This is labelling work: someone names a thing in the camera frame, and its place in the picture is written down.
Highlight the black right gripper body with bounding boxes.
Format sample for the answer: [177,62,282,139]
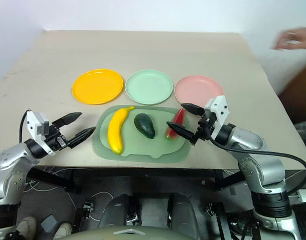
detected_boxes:
[192,109,218,146]

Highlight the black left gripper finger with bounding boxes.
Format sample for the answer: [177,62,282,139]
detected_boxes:
[66,126,97,149]
[52,111,83,128]

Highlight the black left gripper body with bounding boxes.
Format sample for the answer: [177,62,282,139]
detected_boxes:
[43,121,69,152]

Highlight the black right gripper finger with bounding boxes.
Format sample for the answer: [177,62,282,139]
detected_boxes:
[165,120,196,146]
[180,102,205,117]

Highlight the pink plate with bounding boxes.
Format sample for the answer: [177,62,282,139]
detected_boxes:
[174,75,225,108]

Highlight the yellow plate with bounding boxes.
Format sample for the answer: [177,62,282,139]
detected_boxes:
[71,68,125,106]

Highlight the green plate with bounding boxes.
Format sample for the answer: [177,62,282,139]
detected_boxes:
[124,69,174,106]

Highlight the bare person hand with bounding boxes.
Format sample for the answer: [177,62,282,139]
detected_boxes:
[270,26,306,52]

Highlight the red watermelon slice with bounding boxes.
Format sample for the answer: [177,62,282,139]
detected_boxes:
[163,107,187,141]

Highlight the yellow banana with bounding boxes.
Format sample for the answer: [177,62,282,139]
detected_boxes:
[107,105,136,155]

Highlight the dark green avocado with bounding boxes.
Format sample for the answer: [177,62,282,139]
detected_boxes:
[133,112,156,140]

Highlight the green tray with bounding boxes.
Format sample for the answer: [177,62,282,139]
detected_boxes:
[91,104,192,165]

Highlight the dark rounded robot leg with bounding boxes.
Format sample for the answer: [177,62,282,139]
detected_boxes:
[99,193,145,230]
[167,192,201,240]

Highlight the small grey box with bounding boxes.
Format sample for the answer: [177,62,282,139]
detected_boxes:
[40,213,58,233]

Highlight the beige shoe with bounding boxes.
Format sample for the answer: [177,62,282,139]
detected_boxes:
[15,215,38,240]
[53,221,73,240]

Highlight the olive grey robot body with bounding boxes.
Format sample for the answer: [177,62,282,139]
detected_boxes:
[66,219,201,240]

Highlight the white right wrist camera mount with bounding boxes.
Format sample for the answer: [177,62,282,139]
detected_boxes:
[204,95,230,140]

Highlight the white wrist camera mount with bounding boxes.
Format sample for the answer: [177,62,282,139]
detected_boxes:
[25,109,55,156]
[204,95,230,140]

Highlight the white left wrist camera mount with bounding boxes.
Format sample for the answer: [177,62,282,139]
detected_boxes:
[25,109,55,156]

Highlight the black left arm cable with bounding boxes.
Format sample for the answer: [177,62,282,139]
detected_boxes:
[18,108,31,145]

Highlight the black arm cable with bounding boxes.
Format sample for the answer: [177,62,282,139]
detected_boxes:
[204,124,306,201]
[18,108,31,145]

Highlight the black table frame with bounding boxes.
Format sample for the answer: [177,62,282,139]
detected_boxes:
[24,166,247,195]

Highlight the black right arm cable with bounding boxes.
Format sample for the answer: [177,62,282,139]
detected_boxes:
[204,124,306,201]

